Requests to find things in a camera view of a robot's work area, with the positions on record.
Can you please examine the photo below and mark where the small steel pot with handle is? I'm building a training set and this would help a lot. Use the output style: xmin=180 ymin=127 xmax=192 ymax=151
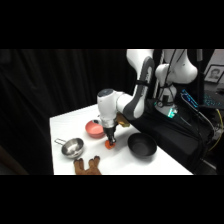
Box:
xmin=54 ymin=137 xmax=86 ymax=159

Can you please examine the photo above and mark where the black robot stand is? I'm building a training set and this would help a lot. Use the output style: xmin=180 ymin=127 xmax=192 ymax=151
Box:
xmin=124 ymin=97 xmax=216 ymax=176

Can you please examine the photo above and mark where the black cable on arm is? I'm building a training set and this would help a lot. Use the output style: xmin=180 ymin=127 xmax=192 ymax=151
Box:
xmin=153 ymin=49 xmax=188 ymax=108

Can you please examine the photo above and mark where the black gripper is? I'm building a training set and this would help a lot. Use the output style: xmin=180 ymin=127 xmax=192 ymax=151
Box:
xmin=102 ymin=125 xmax=118 ymax=146

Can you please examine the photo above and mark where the black bowl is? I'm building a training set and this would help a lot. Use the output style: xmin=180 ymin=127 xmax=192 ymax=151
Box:
xmin=127 ymin=132 xmax=158 ymax=158

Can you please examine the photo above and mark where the framed portrait picture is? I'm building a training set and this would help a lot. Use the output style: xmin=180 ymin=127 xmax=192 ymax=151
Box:
xmin=203 ymin=64 xmax=224 ymax=84

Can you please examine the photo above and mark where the yellow cable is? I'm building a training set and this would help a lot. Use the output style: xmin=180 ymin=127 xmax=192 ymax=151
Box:
xmin=208 ymin=108 xmax=224 ymax=152

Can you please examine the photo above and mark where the tan wrist camera mount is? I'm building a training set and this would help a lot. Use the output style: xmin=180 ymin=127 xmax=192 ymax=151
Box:
xmin=115 ymin=113 xmax=131 ymax=129

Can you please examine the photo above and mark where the green status light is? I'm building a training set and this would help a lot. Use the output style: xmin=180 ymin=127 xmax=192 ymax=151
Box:
xmin=166 ymin=106 xmax=179 ymax=120

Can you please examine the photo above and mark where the brown plush toy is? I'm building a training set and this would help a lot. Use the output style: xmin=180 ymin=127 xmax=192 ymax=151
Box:
xmin=73 ymin=155 xmax=103 ymax=176

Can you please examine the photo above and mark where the black curtain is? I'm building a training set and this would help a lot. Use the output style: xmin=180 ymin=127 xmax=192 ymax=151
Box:
xmin=0 ymin=49 xmax=162 ymax=176

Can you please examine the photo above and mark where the pink bowl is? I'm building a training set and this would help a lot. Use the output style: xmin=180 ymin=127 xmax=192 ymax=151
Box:
xmin=84 ymin=119 xmax=107 ymax=139

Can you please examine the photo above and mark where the blue lit device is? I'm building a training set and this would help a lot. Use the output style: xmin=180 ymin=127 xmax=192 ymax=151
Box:
xmin=180 ymin=88 xmax=202 ymax=109

